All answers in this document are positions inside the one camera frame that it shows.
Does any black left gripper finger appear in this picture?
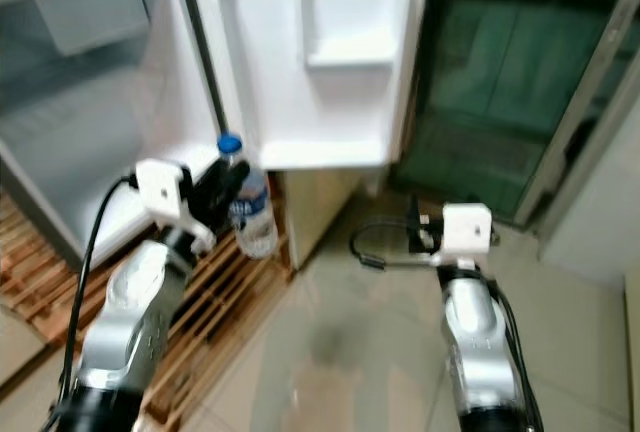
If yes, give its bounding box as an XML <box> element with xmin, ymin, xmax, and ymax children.
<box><xmin>192</xmin><ymin>158</ymin><xmax>223</xmax><ymax>213</ymax></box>
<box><xmin>216</xmin><ymin>161</ymin><xmax>252</xmax><ymax>217</ymax></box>

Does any clear water bottle blue cap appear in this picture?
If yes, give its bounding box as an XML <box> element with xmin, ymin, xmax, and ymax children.
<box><xmin>216</xmin><ymin>132</ymin><xmax>280</xmax><ymax>260</ymax></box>

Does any silver mini fridge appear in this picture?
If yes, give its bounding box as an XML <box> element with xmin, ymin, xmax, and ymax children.
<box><xmin>0</xmin><ymin>0</ymin><xmax>223</xmax><ymax>270</ymax></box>

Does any wooden slatted rack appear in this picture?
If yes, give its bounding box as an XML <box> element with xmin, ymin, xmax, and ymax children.
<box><xmin>0</xmin><ymin>190</ymin><xmax>298</xmax><ymax>425</ymax></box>

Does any glass sliding door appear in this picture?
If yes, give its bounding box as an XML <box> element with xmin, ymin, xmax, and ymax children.
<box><xmin>388</xmin><ymin>0</ymin><xmax>640</xmax><ymax>225</ymax></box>

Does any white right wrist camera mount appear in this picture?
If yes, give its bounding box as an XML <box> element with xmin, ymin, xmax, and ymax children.
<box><xmin>441</xmin><ymin>202</ymin><xmax>494</xmax><ymax>262</ymax></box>

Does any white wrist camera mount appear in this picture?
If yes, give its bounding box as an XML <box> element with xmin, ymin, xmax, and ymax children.
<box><xmin>134</xmin><ymin>158</ymin><xmax>198</xmax><ymax>230</ymax></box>
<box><xmin>441</xmin><ymin>202</ymin><xmax>494</xmax><ymax>262</ymax></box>

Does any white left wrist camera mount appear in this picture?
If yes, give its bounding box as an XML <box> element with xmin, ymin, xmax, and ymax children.
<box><xmin>134</xmin><ymin>158</ymin><xmax>198</xmax><ymax>230</ymax></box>

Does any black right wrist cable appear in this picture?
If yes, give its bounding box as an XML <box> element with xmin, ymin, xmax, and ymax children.
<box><xmin>349</xmin><ymin>219</ymin><xmax>444</xmax><ymax>272</ymax></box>

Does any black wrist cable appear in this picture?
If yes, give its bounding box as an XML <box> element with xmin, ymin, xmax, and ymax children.
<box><xmin>349</xmin><ymin>219</ymin><xmax>444</xmax><ymax>272</ymax></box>
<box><xmin>59</xmin><ymin>173</ymin><xmax>140</xmax><ymax>415</ymax></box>

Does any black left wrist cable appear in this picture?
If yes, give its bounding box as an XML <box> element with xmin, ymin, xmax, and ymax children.
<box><xmin>59</xmin><ymin>173</ymin><xmax>140</xmax><ymax>415</ymax></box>

